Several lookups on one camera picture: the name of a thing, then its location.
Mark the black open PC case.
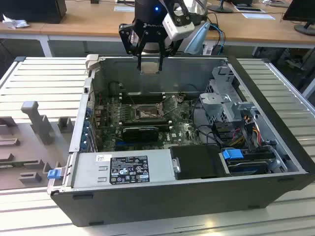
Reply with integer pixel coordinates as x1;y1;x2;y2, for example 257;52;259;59
46;54;315;228

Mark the grey parts rack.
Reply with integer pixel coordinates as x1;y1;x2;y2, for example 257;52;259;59
0;100;77;191

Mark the blue disk carrier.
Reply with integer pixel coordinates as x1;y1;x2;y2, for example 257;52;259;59
221;148;244;162

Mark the black plastic shroud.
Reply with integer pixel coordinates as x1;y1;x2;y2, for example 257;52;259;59
169;145;231;180

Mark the black rating label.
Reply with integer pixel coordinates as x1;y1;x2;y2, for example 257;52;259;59
109;155;150;185

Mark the pale blue teach pendant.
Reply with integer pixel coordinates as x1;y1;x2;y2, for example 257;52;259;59
184;21;213;56

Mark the black computer box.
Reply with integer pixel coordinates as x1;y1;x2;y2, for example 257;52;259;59
0;0;67;25

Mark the wooden desk white frame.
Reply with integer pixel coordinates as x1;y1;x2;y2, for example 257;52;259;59
0;0;315;59

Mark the silver power supply unit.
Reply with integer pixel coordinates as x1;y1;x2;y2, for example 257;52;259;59
71;148;177;189

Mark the black white tablet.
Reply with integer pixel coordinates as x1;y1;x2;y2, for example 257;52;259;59
233;5;267;14

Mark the blue cable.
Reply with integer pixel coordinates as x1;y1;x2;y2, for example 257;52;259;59
209;23;226;56

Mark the hard disk drive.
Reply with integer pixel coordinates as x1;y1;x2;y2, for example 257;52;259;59
227;159;269;177

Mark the black computer monitor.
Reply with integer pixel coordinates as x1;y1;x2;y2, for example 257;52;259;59
282;0;315;22

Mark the crumpled white paper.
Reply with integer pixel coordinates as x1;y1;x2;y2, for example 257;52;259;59
1;13;31;30

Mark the silver metal drive cage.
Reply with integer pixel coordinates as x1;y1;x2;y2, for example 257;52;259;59
198;65;263;126

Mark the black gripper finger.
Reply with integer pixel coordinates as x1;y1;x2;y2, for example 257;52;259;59
119;23;146;72
157;36;185;72

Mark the black cylinder component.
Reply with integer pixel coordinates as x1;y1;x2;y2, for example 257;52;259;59
109;82;121;96

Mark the CPU socket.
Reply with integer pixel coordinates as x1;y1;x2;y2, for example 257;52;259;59
134;103;164;121

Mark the silver CPU plate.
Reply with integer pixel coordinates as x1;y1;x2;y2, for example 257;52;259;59
140;62;160;75

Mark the metal socket cover frame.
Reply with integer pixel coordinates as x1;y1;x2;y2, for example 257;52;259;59
158;94;179;118

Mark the grey case release handle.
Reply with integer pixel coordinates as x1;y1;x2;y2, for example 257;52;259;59
85;54;100;75

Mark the black RAM stick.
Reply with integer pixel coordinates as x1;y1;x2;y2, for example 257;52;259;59
122;118;168;124
123;92;164;99

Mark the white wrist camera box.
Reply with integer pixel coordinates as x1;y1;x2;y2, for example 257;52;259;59
161;9;195;40

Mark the black round monitor stand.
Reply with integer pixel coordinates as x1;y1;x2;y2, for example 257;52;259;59
208;0;234;14
294;21;315;36

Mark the black graphics card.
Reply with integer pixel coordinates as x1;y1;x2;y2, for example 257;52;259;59
122;126;159;143

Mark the green motherboard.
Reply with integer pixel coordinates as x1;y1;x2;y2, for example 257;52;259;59
94;94;205;152

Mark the yellow orange wire bundle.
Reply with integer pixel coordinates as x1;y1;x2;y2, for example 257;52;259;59
242;122;262;146

